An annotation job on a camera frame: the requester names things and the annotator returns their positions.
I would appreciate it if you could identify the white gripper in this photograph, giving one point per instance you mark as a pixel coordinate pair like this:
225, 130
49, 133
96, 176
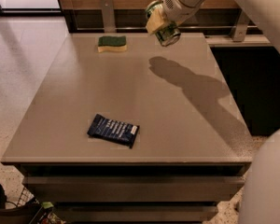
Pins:
181, 7

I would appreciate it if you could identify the green soda can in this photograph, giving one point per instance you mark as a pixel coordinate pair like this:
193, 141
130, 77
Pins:
168, 35

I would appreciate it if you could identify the green and yellow sponge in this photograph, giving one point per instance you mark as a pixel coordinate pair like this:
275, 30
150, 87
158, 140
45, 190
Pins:
112, 43

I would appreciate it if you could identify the blue snack wrapper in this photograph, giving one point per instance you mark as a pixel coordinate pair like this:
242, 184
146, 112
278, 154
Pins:
115, 131

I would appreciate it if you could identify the upper grey drawer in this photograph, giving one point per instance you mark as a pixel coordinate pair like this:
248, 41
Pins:
132, 189

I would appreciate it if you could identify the grey drawer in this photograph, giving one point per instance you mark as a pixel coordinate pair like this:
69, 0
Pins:
137, 213
132, 189

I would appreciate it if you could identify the lower grey drawer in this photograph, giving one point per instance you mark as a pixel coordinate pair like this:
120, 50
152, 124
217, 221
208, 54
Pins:
137, 213

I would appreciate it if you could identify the left metal bracket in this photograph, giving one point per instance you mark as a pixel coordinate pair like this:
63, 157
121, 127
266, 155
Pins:
108, 16

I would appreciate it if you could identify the metal bracket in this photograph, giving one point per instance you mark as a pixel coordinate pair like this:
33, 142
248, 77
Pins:
239, 29
108, 16

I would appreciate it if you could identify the right metal bracket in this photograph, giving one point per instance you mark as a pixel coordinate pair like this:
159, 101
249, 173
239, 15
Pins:
239, 29

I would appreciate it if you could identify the wire basket with items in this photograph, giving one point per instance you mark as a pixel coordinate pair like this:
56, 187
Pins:
43, 212

